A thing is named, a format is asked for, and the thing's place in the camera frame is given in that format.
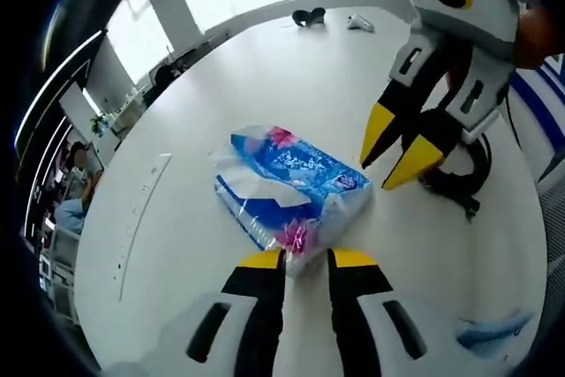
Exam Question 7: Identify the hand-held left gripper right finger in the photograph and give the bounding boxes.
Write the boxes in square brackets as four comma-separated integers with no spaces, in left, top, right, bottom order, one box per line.
[327,248,469,377]

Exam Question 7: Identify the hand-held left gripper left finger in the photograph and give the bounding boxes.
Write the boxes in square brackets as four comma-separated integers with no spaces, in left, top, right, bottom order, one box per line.
[145,248,287,377]

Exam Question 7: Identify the black cable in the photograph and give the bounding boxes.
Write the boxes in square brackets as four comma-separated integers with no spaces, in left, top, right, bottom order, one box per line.
[418,129,493,222]

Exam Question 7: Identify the blue tissue pack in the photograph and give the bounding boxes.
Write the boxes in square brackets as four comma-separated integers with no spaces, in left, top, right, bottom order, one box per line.
[214,124,374,279]

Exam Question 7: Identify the blue pad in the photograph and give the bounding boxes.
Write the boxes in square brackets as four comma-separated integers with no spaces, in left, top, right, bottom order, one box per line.
[456,310,536,351]

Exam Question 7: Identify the person's right hand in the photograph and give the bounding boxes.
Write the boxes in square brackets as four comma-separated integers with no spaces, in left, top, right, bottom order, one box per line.
[514,5,565,72]

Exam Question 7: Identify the white blue striped cloth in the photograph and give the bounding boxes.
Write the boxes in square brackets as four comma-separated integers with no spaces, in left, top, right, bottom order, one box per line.
[507,54,565,184]

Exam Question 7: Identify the small white object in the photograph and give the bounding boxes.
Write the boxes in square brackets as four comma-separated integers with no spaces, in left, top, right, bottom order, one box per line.
[346,14,376,34]

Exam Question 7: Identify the small black object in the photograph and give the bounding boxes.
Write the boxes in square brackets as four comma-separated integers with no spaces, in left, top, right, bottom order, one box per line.
[291,8,328,29]

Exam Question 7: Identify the grey mesh chair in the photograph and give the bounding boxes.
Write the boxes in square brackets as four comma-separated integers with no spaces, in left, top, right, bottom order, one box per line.
[536,180,565,273]

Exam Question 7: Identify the green potted plant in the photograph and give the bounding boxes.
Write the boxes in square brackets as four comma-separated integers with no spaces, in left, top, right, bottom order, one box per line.
[90,114,110,139]

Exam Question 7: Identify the white table cable slot cover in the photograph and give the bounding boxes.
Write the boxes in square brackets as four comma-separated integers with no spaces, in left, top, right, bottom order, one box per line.
[113,152,173,303]

